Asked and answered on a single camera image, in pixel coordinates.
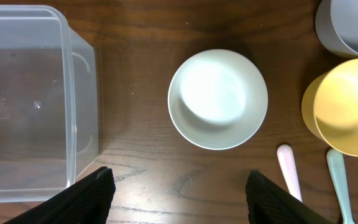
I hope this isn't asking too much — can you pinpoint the light green plastic spoon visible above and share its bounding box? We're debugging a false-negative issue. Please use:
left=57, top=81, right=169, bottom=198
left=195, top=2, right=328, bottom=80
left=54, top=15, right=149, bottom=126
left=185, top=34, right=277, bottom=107
left=326, top=149, right=355, bottom=224

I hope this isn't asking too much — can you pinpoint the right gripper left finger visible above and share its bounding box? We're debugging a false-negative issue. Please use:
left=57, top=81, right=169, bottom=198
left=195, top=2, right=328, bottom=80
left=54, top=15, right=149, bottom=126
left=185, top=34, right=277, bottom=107
left=5, top=167, right=116, bottom=224

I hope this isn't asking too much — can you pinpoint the clear plastic container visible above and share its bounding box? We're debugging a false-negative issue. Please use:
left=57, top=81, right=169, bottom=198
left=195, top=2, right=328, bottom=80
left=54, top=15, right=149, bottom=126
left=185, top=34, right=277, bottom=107
left=0, top=5, right=99, bottom=203

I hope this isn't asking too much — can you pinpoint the pink plastic fork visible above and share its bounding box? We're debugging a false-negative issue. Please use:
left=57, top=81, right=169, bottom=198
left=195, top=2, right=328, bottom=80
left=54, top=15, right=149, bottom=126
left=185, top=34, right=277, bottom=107
left=277, top=144, right=303, bottom=202

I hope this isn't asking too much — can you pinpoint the grey bowl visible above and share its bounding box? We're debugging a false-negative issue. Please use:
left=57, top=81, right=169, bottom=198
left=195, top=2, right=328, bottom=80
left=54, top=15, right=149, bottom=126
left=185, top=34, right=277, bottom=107
left=314, top=0, right=358, bottom=58

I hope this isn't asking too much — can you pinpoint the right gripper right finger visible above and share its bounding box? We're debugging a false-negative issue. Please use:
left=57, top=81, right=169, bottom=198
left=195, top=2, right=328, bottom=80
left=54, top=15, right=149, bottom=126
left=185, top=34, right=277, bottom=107
left=246, top=170, right=332, bottom=224

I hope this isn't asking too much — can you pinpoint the yellow bowl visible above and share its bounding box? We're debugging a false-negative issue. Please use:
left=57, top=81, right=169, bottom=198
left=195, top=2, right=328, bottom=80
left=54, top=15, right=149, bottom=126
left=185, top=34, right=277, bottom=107
left=301, top=58, right=358, bottom=157

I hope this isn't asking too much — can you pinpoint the white bowl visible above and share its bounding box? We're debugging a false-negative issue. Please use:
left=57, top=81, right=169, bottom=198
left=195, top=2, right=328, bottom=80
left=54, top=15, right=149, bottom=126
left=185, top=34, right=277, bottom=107
left=167, top=49, right=269, bottom=151

